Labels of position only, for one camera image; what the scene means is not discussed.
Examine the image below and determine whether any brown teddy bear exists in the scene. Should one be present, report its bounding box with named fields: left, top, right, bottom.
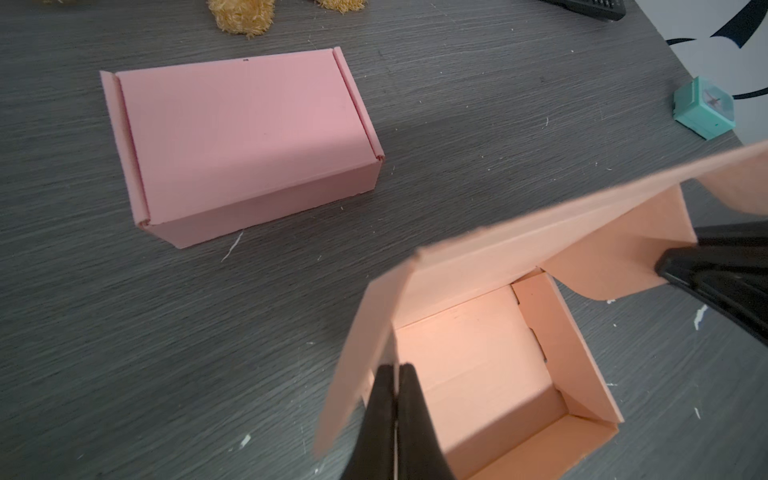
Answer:
left=207, top=0, right=366, bottom=38

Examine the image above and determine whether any black remote control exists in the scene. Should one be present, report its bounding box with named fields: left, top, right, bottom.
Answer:
left=544, top=0, right=626, bottom=21

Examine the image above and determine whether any pink cardboard box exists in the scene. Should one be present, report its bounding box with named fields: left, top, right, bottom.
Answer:
left=101, top=48, right=385, bottom=249

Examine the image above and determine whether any peach cardboard box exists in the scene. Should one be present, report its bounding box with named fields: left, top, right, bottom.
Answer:
left=313, top=143, right=767, bottom=479

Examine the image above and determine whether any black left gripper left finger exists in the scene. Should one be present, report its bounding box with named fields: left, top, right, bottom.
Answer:
left=341, top=365, right=397, bottom=480

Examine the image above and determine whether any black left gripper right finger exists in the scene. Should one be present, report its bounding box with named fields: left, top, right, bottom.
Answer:
left=397, top=363, right=455, bottom=480

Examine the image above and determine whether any small teal alarm clock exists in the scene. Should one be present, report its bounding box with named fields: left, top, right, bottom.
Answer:
left=673, top=76, right=736, bottom=140

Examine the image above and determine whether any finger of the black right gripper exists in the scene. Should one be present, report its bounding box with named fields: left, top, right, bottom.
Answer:
left=695, top=220, right=768, bottom=246
left=655, top=245, right=767, bottom=344

